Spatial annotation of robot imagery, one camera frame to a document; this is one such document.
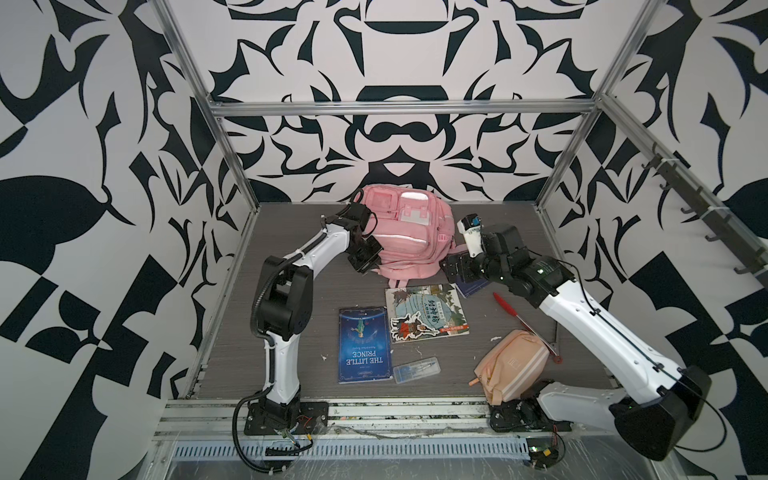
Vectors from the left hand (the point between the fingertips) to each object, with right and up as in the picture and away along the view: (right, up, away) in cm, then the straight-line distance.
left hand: (382, 257), depth 94 cm
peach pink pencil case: (+35, -29, -13) cm, 47 cm away
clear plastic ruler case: (+9, -29, -13) cm, 33 cm away
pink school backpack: (+11, +9, +8) cm, 16 cm away
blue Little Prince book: (-5, -25, -10) cm, 27 cm away
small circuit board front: (+38, -44, -23) cm, 62 cm away
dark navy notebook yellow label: (+28, -10, +2) cm, 29 cm away
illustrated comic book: (+12, -17, -3) cm, 21 cm away
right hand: (+18, +3, -18) cm, 26 cm away
